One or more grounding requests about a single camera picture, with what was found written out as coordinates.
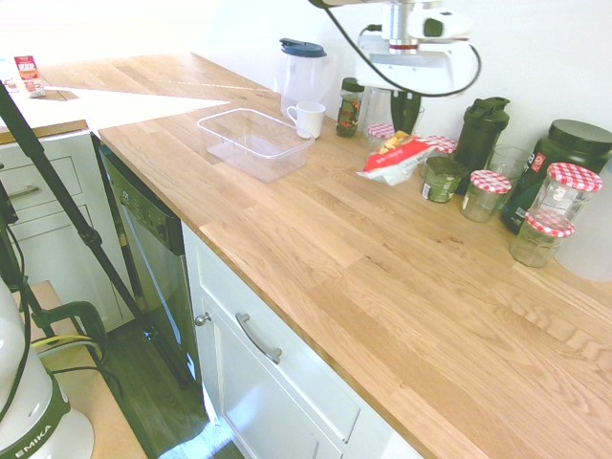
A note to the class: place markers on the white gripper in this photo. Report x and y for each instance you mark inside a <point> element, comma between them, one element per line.
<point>416,72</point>

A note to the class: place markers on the red chip bag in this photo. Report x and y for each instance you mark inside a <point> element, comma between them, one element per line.
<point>397,160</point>

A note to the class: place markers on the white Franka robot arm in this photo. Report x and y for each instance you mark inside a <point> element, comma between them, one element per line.
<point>36,399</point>

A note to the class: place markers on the clear plastic container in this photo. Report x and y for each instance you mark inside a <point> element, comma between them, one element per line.
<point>253,143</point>

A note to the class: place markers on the clear bottle green lid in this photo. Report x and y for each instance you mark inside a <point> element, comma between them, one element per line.
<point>378,107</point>

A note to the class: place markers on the glass jar red checkered lid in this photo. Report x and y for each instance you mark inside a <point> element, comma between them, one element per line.
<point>484,198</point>
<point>442,144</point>
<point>380,129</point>

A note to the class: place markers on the spice jar dark lid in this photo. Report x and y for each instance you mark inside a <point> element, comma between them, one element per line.
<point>350,112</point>

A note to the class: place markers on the black shaker bottle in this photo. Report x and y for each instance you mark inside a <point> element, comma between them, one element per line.
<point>480,131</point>

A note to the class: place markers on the white ceramic mug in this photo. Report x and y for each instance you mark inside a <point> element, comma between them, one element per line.
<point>311,119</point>

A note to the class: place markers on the clear pitcher blue lid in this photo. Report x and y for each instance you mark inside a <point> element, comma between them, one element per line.
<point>301,76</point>

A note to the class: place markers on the clear glass tumbler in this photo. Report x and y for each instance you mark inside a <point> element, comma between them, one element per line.
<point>509,160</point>

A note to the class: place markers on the large black protein tub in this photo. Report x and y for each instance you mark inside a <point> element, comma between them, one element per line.
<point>571,146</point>

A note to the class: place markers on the large jar red checkered lid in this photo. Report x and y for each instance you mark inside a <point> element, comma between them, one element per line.
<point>561,196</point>

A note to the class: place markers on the faceted jar red checkered lid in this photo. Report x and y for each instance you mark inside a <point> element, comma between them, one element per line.
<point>535,246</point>

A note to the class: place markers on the silver cabinet knob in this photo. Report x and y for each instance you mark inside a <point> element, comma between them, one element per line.
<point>203,319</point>

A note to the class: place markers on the stainless black dishwasher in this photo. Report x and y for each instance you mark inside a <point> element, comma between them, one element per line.
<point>153,258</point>

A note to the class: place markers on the white base cabinet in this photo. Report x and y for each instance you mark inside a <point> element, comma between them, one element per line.
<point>287,397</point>

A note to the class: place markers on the white drawer cabinet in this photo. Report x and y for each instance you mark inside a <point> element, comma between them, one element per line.
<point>62,229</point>

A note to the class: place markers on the green clamp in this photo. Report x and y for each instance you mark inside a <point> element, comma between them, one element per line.
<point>88,318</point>

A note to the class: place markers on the red and white carton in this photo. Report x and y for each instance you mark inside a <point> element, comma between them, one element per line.
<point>28,76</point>

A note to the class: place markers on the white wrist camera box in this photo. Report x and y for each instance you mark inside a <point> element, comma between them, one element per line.
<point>444,24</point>

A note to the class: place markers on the black camera tripod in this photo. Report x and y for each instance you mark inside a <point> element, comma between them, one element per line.
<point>52,181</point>

